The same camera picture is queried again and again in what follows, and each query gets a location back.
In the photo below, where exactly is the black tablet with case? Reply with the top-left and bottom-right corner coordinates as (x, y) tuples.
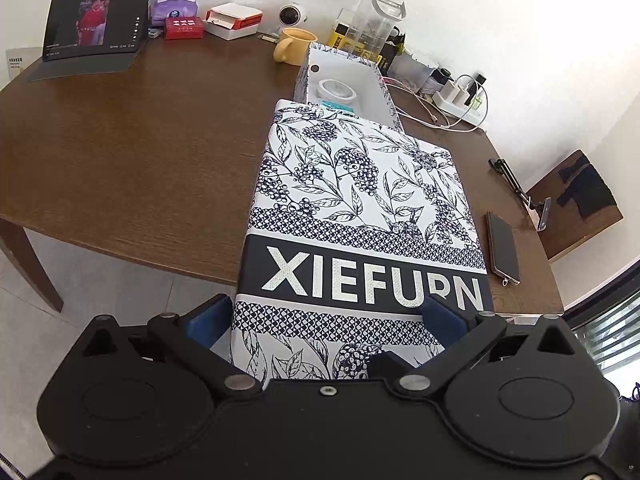
(27, 0), (150, 81)

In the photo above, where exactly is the white round camera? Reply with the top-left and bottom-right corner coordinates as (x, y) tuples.
(278, 2), (308, 27)

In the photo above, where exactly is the dental floss pick box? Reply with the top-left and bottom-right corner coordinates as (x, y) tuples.
(320, 100), (355, 114)

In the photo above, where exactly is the black smartphone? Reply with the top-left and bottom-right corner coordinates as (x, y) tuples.
(485, 211), (521, 286)

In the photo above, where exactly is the purple tissue pack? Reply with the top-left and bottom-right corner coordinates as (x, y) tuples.
(151, 0), (198, 27)

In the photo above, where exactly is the red cigarette pack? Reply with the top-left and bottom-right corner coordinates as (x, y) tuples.
(164, 16), (205, 40)

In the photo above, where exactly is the yellow black package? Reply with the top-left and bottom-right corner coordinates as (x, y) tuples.
(325, 6), (407, 68)

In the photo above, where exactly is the clear plastic water bottle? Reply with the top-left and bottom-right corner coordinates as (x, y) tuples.
(341, 0), (407, 62)

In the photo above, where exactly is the white round tape roll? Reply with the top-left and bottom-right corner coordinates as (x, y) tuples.
(318, 78), (358, 105)

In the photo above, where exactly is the white power strip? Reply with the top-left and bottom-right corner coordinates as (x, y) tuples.
(433, 73), (489, 127)

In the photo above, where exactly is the black phone holder stand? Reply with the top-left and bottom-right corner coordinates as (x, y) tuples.
(488, 158), (551, 232)

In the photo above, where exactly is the wooden chair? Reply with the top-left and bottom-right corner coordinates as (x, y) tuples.
(528, 150), (623, 262)

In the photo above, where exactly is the white and red open box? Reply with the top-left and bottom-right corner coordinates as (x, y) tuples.
(204, 2), (262, 41)

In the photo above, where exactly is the floral open storage box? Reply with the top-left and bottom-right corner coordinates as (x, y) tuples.
(293, 42), (404, 132)

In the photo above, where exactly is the floral XIEFURN box lid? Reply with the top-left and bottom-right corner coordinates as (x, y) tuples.
(230, 100), (492, 382)

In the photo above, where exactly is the white charging cable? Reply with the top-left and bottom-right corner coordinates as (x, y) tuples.
(382, 77), (490, 134)

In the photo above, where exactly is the yellow mug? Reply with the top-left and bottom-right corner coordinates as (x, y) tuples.
(272, 27), (318, 66)

